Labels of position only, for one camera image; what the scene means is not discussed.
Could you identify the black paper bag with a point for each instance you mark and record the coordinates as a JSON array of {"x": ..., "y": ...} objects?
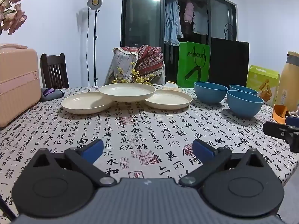
[{"x": 229, "y": 60}]

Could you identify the white hanging garment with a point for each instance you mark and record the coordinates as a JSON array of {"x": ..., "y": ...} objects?
[{"x": 200, "y": 21}]

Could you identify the pink hard-shell suitcase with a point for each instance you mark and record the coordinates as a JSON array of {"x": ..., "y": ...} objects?
[{"x": 16, "y": 86}]

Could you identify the dried pink flowers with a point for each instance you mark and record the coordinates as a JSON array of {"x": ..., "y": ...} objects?
[{"x": 14, "y": 21}]

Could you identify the green paper bag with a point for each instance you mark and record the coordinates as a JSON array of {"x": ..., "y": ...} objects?
[{"x": 186, "y": 65}]

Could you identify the red patterned quilted blanket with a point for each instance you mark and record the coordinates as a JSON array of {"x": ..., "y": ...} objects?
[{"x": 149, "y": 60}]

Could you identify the grey purple pouch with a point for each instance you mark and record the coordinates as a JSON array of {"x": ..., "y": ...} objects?
[{"x": 55, "y": 94}]

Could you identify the dark wooden chair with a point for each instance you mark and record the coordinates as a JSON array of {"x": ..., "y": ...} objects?
[{"x": 55, "y": 70}]

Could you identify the light blue hanging shirt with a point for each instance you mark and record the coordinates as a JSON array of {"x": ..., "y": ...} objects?
[{"x": 172, "y": 23}]

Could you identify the yellow thermos jug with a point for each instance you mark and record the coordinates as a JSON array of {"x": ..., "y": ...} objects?
[{"x": 289, "y": 84}]

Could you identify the yellow flower branch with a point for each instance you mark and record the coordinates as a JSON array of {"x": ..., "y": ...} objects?
[{"x": 137, "y": 78}]

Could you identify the pink hanging jacket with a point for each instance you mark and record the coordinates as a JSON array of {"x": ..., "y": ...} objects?
[{"x": 188, "y": 12}]

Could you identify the green snack box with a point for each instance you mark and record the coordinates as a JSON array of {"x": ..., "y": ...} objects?
[{"x": 254, "y": 79}]

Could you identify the black framed glass door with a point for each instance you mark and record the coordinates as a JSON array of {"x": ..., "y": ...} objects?
[{"x": 140, "y": 16}]

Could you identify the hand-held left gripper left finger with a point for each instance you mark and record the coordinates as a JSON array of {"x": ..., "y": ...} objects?
[{"x": 93, "y": 149}]

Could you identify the cream round plate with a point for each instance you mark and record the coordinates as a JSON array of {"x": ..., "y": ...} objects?
[
  {"x": 170, "y": 99},
  {"x": 127, "y": 92},
  {"x": 84, "y": 103}
]

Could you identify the white yellow dotted work glove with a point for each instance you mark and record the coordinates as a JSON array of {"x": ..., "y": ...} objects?
[{"x": 170, "y": 85}]

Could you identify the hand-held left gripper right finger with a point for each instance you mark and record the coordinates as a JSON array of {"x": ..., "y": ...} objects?
[{"x": 203, "y": 149}]

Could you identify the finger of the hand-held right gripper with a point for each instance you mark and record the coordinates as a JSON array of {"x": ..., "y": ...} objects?
[
  {"x": 292, "y": 120},
  {"x": 275, "y": 129}
]

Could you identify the blue bowl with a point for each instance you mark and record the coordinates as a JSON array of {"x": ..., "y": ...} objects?
[
  {"x": 244, "y": 89},
  {"x": 244, "y": 107},
  {"x": 210, "y": 95}
]

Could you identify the beige cloth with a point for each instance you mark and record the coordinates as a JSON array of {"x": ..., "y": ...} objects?
[{"x": 108, "y": 74}]

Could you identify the orange silicone piece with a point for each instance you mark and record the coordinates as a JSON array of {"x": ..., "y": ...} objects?
[{"x": 278, "y": 114}]

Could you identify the studio light on stand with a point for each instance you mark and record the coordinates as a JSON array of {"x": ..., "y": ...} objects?
[{"x": 93, "y": 2}]

